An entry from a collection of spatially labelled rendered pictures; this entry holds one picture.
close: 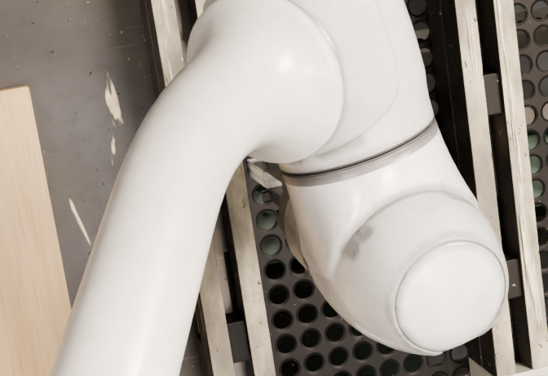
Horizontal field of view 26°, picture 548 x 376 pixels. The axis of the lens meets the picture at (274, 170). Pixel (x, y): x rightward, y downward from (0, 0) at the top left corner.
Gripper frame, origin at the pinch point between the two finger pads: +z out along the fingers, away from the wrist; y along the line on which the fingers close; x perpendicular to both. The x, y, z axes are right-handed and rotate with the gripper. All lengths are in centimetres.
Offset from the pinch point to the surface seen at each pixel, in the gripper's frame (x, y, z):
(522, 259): -23.8, -13.9, 1.4
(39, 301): 22.1, -9.3, 6.7
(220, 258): 5.0, -8.5, 5.0
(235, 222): 3.7, -4.3, 1.4
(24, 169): 21.2, 3.2, 6.7
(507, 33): -24.8, 8.2, 1.4
